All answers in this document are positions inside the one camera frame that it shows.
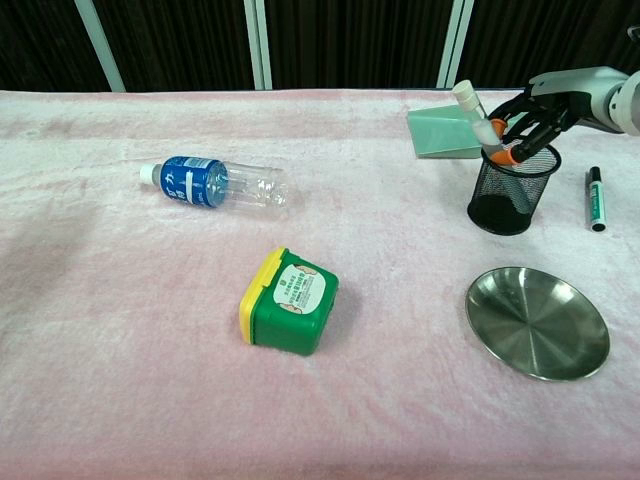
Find right robot hand, orange fingertips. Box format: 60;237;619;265
482;66;627;165

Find clear test tube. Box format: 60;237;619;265
452;79;504;156

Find black mesh pen holder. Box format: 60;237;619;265
467;141;562;237

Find green and black marker pen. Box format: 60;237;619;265
584;166;609;232

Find mint green plastic dustpan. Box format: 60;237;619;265
406;106;490;160

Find round stainless steel plate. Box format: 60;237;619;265
464;266;612;382

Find green box with yellow lid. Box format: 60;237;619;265
238;246;340;357

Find clear bottle with blue label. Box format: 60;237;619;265
139;155;292;221

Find pink fleece table cloth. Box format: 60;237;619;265
0;88;640;480

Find white double frame post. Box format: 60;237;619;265
243;0;274;91
436;0;475;90

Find slanted white frame post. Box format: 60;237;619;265
74;0;127;93

